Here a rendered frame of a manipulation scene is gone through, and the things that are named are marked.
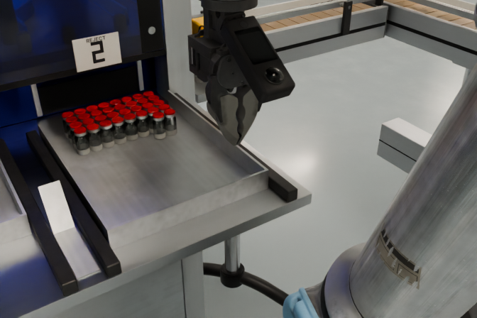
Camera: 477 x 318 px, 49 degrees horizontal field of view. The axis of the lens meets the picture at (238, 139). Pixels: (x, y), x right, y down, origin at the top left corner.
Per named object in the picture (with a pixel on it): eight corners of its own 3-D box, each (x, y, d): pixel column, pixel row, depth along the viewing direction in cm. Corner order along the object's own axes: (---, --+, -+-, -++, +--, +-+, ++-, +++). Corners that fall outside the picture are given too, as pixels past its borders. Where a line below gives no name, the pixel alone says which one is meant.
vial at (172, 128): (162, 132, 97) (161, 110, 95) (173, 129, 98) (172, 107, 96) (168, 137, 96) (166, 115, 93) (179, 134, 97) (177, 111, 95)
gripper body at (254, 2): (233, 64, 77) (233, -19, 71) (267, 85, 71) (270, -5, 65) (187, 76, 73) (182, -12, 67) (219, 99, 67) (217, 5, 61)
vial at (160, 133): (152, 135, 96) (150, 113, 94) (162, 132, 97) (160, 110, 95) (157, 140, 95) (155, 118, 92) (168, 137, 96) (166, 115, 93)
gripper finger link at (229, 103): (218, 130, 79) (217, 74, 74) (240, 148, 74) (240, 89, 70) (200, 136, 77) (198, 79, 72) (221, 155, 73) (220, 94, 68)
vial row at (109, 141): (75, 151, 92) (71, 128, 89) (168, 124, 100) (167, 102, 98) (79, 157, 90) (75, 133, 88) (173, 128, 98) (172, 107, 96)
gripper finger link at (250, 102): (236, 125, 80) (236, 69, 75) (258, 142, 76) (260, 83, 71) (218, 130, 79) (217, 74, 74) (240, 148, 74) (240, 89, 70)
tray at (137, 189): (41, 141, 95) (37, 124, 93) (170, 105, 107) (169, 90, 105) (110, 250, 71) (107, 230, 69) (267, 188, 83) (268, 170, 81)
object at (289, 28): (176, 96, 120) (171, 29, 112) (147, 72, 131) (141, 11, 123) (388, 39, 152) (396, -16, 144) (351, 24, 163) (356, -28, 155)
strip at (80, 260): (45, 219, 76) (37, 186, 73) (65, 212, 78) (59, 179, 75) (77, 280, 66) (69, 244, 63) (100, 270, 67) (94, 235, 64)
